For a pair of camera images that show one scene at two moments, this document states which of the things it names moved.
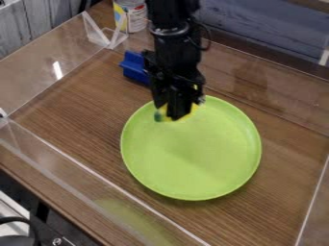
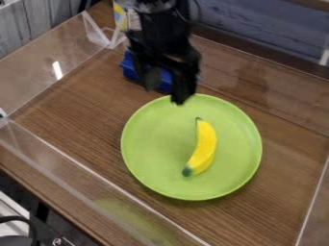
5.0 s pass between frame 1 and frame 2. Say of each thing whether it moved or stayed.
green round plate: stayed
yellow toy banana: moved
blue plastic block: stayed
